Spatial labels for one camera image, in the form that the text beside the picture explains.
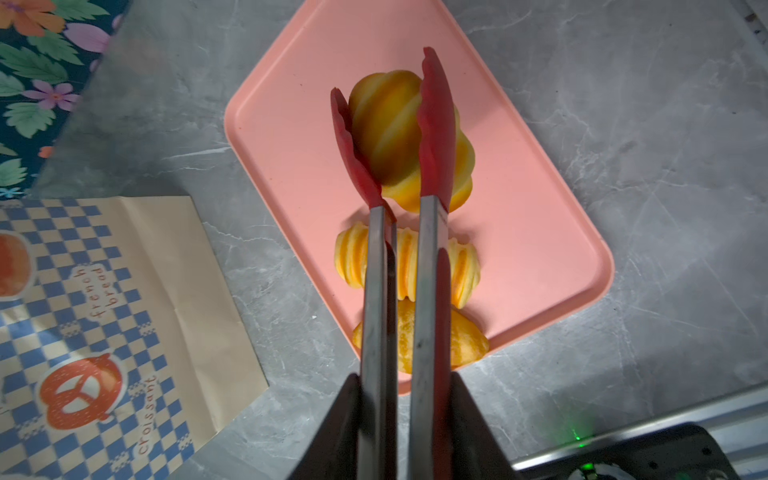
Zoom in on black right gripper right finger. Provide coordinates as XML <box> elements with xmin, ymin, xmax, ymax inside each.
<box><xmin>450</xmin><ymin>372</ymin><xmax>521</xmax><ymax>480</ymax></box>

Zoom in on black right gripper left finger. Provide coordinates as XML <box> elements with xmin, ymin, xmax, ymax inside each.
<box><xmin>288</xmin><ymin>373</ymin><xmax>361</xmax><ymax>479</ymax></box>

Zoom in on red metal kitchen tongs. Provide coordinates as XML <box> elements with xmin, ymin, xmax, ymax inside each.
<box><xmin>330</xmin><ymin>47</ymin><xmax>456</xmax><ymax>479</ymax></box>

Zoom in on golden croissant bread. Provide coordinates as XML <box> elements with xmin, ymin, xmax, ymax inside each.
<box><xmin>351</xmin><ymin>298</ymin><xmax>491</xmax><ymax>376</ymax></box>

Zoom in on striped long bread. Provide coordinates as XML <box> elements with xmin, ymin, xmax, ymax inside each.
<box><xmin>334</xmin><ymin>222</ymin><xmax>481</xmax><ymax>309</ymax></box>

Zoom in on blue checkered paper bag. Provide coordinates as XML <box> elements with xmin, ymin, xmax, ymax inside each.
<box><xmin>1</xmin><ymin>196</ymin><xmax>268</xmax><ymax>479</ymax></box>

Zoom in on small round bread roll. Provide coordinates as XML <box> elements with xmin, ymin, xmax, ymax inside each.
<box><xmin>347</xmin><ymin>69</ymin><xmax>476</xmax><ymax>215</ymax></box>

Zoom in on pink plastic tray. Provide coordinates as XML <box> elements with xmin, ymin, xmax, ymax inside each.
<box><xmin>224</xmin><ymin>1</ymin><xmax>614</xmax><ymax>351</ymax></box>

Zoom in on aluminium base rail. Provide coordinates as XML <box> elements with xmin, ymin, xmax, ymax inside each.
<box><xmin>512</xmin><ymin>383</ymin><xmax>767</xmax><ymax>479</ymax></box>

